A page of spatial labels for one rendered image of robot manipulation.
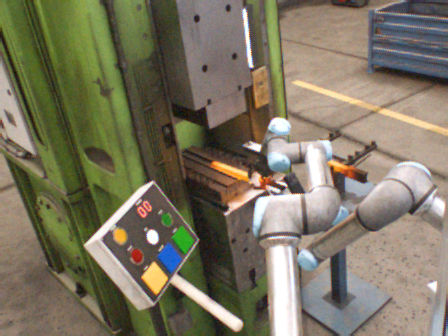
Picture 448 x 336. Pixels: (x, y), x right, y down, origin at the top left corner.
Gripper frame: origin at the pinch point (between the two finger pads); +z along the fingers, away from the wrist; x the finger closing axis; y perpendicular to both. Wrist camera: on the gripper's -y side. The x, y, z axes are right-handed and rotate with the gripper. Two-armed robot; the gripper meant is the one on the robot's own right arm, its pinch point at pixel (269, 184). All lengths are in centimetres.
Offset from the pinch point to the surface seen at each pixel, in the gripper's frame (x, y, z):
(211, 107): -9.4, -33.6, 16.4
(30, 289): -70, 98, 161
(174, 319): -42, 60, 29
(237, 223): -10.4, 17.9, 11.4
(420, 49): 358, 65, 128
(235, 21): 8, -61, 16
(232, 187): -5.3, 4.6, 17.1
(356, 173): 32.7, 5.5, -18.1
